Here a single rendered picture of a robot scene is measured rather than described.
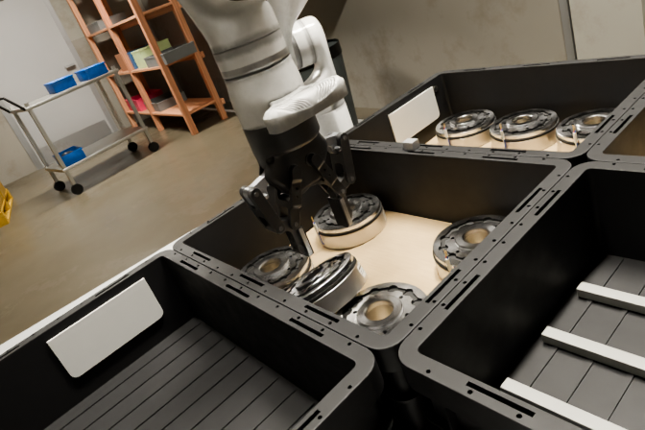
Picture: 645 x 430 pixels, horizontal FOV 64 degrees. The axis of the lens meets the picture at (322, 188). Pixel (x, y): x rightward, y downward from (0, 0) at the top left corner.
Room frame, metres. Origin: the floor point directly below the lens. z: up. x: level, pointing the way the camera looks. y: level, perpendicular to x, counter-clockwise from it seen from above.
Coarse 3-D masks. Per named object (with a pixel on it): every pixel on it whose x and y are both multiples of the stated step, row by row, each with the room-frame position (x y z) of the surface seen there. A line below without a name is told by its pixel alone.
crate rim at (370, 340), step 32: (448, 160) 0.57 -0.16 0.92; (480, 160) 0.53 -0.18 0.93; (512, 160) 0.50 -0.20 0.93; (544, 160) 0.48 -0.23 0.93; (544, 192) 0.42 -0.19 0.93; (512, 224) 0.39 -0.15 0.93; (192, 256) 0.57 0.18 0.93; (480, 256) 0.36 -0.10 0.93; (256, 288) 0.44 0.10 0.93; (448, 288) 0.34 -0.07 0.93; (320, 320) 0.36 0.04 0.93; (416, 320) 0.32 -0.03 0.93; (384, 352) 0.30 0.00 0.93
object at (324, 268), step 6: (324, 264) 0.52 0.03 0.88; (312, 270) 0.53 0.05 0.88; (318, 270) 0.52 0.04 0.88; (324, 270) 0.49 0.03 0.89; (306, 276) 0.52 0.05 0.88; (312, 276) 0.52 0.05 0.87; (318, 276) 0.49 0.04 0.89; (300, 282) 0.51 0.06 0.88; (306, 282) 0.49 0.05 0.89; (312, 282) 0.49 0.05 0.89; (300, 288) 0.49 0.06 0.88; (306, 288) 0.49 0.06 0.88
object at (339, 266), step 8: (336, 256) 0.54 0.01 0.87; (344, 256) 0.51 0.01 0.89; (352, 256) 0.51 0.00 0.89; (320, 264) 0.55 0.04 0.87; (336, 264) 0.50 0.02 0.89; (344, 264) 0.48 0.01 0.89; (328, 272) 0.49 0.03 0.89; (336, 272) 0.47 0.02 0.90; (344, 272) 0.47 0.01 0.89; (320, 280) 0.48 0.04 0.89; (328, 280) 0.46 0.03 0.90; (312, 288) 0.47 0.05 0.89; (320, 288) 0.46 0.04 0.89; (304, 296) 0.46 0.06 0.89; (312, 296) 0.46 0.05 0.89
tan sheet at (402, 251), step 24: (408, 216) 0.65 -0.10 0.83; (312, 240) 0.68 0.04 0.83; (384, 240) 0.61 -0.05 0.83; (408, 240) 0.59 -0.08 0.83; (432, 240) 0.57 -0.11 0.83; (360, 264) 0.58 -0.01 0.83; (384, 264) 0.56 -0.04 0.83; (408, 264) 0.54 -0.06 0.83; (432, 264) 0.52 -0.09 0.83; (432, 288) 0.48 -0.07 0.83; (336, 312) 0.50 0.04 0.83
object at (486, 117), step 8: (464, 112) 0.87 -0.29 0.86; (472, 112) 0.87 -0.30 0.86; (480, 112) 0.85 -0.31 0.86; (488, 112) 0.83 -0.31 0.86; (448, 120) 0.87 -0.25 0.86; (480, 120) 0.81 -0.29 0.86; (488, 120) 0.80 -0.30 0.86; (440, 128) 0.85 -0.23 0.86; (448, 128) 0.83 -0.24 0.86; (456, 128) 0.82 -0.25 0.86; (464, 128) 0.81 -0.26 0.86; (472, 128) 0.79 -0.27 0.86; (480, 128) 0.79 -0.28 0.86; (448, 136) 0.81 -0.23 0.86; (456, 136) 0.80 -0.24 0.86
